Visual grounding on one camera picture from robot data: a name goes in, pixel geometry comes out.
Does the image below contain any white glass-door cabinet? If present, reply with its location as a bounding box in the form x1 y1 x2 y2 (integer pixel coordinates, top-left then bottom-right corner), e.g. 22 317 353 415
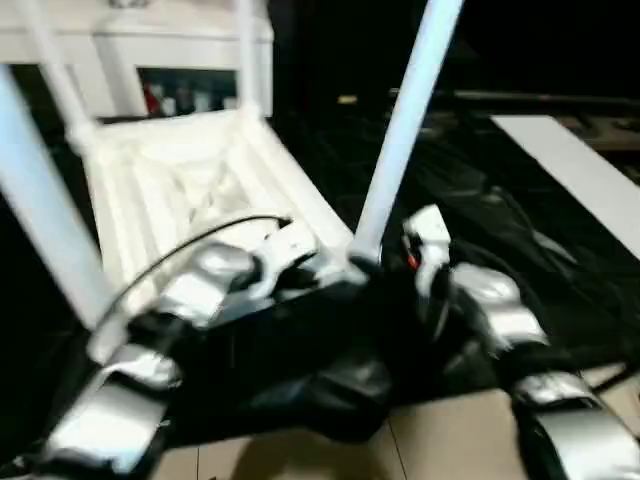
0 0 275 117

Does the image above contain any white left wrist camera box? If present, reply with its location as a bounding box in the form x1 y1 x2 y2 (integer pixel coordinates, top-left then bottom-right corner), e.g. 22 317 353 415
248 218 321 301

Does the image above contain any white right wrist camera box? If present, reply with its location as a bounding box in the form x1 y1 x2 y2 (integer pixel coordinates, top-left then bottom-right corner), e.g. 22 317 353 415
400 205 453 301

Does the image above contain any white plastic table leg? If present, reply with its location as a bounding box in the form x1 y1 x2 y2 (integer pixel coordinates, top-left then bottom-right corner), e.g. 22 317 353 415
20 0 99 149
234 0 265 116
0 65 116 331
350 0 466 265

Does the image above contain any white flat panel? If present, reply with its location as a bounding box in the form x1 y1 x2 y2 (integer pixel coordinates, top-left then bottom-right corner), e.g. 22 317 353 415
490 114 640 263

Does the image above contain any dark horizontal rail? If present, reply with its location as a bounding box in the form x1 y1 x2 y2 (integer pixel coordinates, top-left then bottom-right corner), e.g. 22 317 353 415
390 86 640 113

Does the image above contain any black plastic mat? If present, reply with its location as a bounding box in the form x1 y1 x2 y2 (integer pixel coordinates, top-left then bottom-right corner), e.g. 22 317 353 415
0 95 640 446

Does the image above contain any white plastic table top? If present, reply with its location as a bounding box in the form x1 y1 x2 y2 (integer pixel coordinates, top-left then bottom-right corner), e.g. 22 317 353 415
75 108 373 366

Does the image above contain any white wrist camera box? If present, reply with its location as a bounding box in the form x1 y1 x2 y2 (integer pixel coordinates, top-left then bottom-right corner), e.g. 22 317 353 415
248 218 321 301
400 205 453 301

